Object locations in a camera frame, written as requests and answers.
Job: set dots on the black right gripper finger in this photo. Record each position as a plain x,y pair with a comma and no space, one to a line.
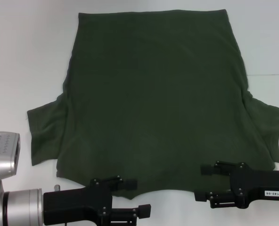
206,170
202,196

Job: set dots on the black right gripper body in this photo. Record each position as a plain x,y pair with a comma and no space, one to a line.
259,186

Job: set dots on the dark green t-shirt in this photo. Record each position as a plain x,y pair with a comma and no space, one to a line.
153,94

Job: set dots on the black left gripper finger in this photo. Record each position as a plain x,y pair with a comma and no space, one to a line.
144,210
130,184

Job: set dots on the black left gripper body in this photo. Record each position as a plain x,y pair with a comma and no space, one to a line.
71,207

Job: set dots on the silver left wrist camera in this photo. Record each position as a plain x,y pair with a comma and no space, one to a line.
2,160

